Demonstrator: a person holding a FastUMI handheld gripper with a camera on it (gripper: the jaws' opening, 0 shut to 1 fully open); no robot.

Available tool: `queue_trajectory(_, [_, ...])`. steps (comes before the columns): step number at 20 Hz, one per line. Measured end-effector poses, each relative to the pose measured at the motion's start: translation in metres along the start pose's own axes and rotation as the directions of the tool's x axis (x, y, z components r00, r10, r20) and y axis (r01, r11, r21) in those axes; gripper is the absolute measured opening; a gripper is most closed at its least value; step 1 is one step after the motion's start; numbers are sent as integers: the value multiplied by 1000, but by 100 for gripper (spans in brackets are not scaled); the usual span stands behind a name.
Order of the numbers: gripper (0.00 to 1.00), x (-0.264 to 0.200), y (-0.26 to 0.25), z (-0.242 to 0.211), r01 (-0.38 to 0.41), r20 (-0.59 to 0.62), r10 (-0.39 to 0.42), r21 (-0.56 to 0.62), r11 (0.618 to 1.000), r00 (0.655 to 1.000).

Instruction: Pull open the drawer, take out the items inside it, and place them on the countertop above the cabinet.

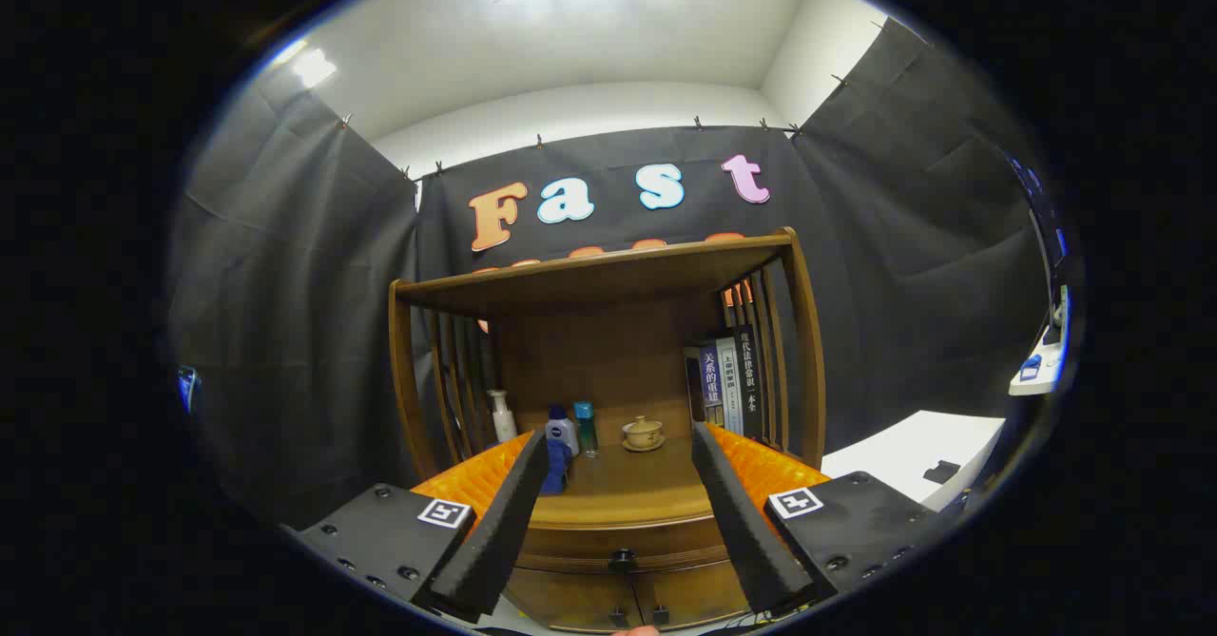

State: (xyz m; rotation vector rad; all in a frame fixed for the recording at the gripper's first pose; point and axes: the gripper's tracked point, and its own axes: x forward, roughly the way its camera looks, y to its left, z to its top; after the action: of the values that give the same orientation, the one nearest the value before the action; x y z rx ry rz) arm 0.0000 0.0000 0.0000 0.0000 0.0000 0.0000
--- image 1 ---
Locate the wooden countertop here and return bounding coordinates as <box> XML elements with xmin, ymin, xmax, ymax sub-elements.
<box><xmin>528</xmin><ymin>432</ymin><xmax>733</xmax><ymax>530</ymax></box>

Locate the white shelf board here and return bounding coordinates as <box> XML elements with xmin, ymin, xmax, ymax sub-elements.
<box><xmin>1008</xmin><ymin>284</ymin><xmax>1073</xmax><ymax>397</ymax></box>

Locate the clear blue bottle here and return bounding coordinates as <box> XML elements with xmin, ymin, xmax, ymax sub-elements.
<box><xmin>573</xmin><ymin>400</ymin><xmax>600</xmax><ymax>458</ymax></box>

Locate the white bottle blue cap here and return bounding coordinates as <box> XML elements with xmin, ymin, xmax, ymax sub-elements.
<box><xmin>545</xmin><ymin>405</ymin><xmax>581</xmax><ymax>458</ymax></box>

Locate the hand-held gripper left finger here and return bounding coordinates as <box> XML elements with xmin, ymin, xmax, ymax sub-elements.
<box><xmin>295</xmin><ymin>427</ymin><xmax>552</xmax><ymax>624</ymax></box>

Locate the wooden drawer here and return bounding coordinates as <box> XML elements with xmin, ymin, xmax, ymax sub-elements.
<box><xmin>513</xmin><ymin>514</ymin><xmax>735</xmax><ymax>575</ymax></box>

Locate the white plastic box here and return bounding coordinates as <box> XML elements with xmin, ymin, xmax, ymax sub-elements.
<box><xmin>822</xmin><ymin>410</ymin><xmax>1007</xmax><ymax>513</ymax></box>

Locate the small ceiling light panel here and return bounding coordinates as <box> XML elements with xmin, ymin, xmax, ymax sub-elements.
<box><xmin>290</xmin><ymin>47</ymin><xmax>338</xmax><ymax>88</ymax></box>

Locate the blue towel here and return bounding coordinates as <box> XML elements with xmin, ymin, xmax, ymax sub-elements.
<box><xmin>540</xmin><ymin>438</ymin><xmax>571</xmax><ymax>496</ymax></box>

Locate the white spine book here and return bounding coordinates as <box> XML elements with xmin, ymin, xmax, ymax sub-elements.
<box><xmin>715</xmin><ymin>335</ymin><xmax>744</xmax><ymax>435</ymax></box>

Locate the beige lidded tea cup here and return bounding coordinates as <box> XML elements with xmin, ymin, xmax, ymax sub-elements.
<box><xmin>622</xmin><ymin>414</ymin><xmax>666</xmax><ymax>453</ymax></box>

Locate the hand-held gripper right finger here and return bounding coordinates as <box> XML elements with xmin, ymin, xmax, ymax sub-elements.
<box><xmin>690</xmin><ymin>421</ymin><xmax>942</xmax><ymax>618</ymax></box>

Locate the black spine book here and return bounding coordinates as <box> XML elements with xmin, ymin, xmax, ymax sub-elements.
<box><xmin>732</xmin><ymin>324</ymin><xmax>767</xmax><ymax>442</ymax></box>

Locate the black backdrop cloth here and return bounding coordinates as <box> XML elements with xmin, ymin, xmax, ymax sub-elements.
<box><xmin>166</xmin><ymin>16</ymin><xmax>1052</xmax><ymax>532</ymax></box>

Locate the blue spine book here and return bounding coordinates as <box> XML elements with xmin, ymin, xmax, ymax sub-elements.
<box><xmin>685</xmin><ymin>343</ymin><xmax>725</xmax><ymax>428</ymax></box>

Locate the wooden cabinet door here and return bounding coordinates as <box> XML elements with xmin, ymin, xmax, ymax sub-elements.
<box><xmin>504</xmin><ymin>565</ymin><xmax>640</xmax><ymax>633</ymax></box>
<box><xmin>635</xmin><ymin>560</ymin><xmax>752</xmax><ymax>629</ymax></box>

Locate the wooden cabinet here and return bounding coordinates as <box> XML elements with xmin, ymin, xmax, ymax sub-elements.
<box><xmin>388</xmin><ymin>227</ymin><xmax>828</xmax><ymax>633</ymax></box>

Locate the white pump bottle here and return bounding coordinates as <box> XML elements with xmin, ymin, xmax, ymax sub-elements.
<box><xmin>488</xmin><ymin>389</ymin><xmax>519</xmax><ymax>444</ymax></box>

